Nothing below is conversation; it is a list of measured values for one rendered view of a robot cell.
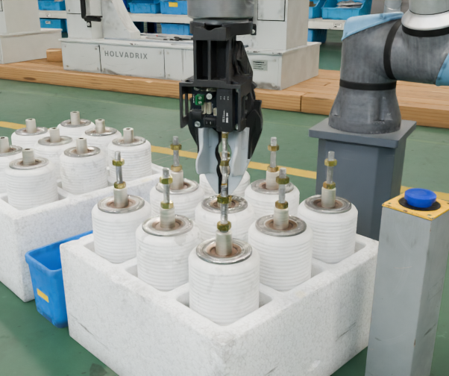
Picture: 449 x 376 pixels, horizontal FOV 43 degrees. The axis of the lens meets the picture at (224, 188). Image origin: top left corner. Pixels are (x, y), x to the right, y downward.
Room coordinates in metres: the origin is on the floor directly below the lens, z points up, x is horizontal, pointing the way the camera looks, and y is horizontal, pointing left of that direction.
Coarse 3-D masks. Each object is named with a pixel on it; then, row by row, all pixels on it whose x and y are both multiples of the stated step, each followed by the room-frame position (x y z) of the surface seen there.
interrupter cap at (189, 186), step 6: (186, 180) 0.96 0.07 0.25; (192, 180) 0.95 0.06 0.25; (156, 186) 0.92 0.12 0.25; (162, 186) 0.92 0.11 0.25; (186, 186) 0.93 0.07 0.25; (192, 186) 0.92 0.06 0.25; (162, 192) 0.90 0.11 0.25; (174, 192) 0.89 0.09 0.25; (180, 192) 0.89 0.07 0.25; (186, 192) 0.90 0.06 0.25
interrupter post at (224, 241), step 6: (216, 234) 0.67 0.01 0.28; (222, 234) 0.67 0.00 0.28; (228, 234) 0.67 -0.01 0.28; (216, 240) 0.67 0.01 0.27; (222, 240) 0.67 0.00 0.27; (228, 240) 0.67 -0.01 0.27; (216, 246) 0.67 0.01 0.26; (222, 246) 0.67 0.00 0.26; (228, 246) 0.67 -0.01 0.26; (216, 252) 0.67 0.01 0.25; (222, 252) 0.67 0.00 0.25; (228, 252) 0.67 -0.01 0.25
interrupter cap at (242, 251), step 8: (208, 240) 0.70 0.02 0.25; (240, 240) 0.70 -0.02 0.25; (200, 248) 0.68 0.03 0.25; (208, 248) 0.68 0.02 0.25; (240, 248) 0.68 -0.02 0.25; (248, 248) 0.68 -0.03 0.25; (200, 256) 0.66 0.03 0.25; (208, 256) 0.66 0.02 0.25; (216, 256) 0.66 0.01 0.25; (224, 256) 0.66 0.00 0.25; (232, 256) 0.66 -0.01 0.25; (240, 256) 0.66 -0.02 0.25; (248, 256) 0.66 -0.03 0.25; (224, 264) 0.64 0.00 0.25
